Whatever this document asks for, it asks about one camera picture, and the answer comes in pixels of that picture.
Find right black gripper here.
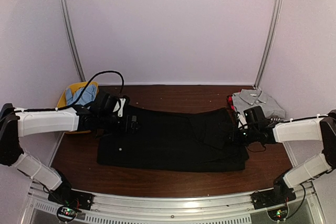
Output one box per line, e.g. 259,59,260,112
223,126,258,146

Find black long sleeve shirt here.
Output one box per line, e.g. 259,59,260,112
97,105,249,173

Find grey shirt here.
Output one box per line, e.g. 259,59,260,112
232,89,286,119

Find yellow plastic basket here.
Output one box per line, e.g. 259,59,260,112
57,81,100,134

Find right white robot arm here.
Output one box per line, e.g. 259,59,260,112
228,106,335,204

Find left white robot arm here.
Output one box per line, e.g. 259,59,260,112
1,101,138,205

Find black printed folded shirt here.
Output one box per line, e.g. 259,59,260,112
270,118,282,122

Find red black plaid shirt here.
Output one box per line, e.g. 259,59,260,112
227,95,237,115

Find light blue shirt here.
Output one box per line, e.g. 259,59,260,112
65,84,98,105

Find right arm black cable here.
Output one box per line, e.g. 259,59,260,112
223,121,267,154

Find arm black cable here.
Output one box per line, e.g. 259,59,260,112
223,121,267,154
15,70,125,113

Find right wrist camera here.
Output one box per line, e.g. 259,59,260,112
237,106,266,129

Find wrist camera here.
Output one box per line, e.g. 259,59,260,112
237,106,266,129
89,91,130,118

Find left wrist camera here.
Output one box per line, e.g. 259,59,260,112
89,91,130,118

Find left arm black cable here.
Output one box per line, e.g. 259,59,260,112
15,70,125,113

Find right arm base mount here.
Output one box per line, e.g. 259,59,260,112
250,177,296,222

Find front aluminium rail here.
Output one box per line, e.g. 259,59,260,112
26,178,329,224

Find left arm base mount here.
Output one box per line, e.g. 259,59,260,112
41,170,94,221

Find left aluminium frame post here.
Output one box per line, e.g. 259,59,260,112
59,0,86,81

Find aluminium frame post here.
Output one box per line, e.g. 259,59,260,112
254,0,283,89
59,0,86,81

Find right aluminium frame post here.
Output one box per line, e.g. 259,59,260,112
254,0,283,89

